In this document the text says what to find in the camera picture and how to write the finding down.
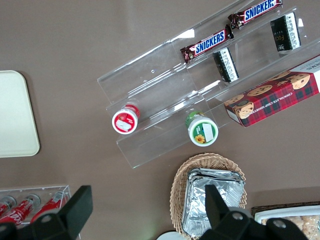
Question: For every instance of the white rectangular snack tray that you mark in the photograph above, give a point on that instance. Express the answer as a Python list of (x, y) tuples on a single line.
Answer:
[(287, 212)]

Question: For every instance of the red-lidded snack cup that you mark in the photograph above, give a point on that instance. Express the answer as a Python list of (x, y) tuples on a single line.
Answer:
[(125, 122)]

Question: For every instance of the aluminium foil tray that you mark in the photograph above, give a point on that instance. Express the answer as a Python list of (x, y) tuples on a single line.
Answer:
[(241, 178), (200, 200)]

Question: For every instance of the clear acrylic bottle rack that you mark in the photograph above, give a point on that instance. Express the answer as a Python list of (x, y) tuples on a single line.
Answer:
[(50, 188)]

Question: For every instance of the snickers chocolate bar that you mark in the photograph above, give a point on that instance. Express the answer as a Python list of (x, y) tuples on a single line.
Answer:
[(208, 41), (257, 11)]

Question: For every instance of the small black tea box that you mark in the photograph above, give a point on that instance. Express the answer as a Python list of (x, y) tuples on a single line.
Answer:
[(285, 35), (226, 65)]

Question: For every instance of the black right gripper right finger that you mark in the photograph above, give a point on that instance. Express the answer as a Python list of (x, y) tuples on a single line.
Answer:
[(225, 227)]

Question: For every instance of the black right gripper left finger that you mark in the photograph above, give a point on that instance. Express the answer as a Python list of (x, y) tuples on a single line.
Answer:
[(62, 225)]

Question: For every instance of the green-lidded snack cup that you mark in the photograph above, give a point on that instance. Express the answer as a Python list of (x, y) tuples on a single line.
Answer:
[(202, 132)]

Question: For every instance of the clear-wrapped rice cracker pack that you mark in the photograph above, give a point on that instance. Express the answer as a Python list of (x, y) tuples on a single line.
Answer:
[(310, 225)]

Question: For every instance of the dark woven tray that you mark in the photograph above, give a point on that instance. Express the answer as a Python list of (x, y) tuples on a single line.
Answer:
[(275, 207)]

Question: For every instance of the red tartan cookie box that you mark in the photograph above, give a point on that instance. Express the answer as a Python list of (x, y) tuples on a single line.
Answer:
[(275, 100)]

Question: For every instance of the red cola bottle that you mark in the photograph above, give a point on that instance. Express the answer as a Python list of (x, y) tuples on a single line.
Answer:
[(50, 205), (17, 212), (5, 202)]

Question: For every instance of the cream rectangular plastic tray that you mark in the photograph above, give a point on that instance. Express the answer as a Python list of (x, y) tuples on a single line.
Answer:
[(15, 112)]

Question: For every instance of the oval light wicker basket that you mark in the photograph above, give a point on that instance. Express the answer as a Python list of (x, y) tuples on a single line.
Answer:
[(180, 180)]

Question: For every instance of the clear acrylic stepped shelf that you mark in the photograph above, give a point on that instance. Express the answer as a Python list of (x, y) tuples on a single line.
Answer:
[(155, 82)]

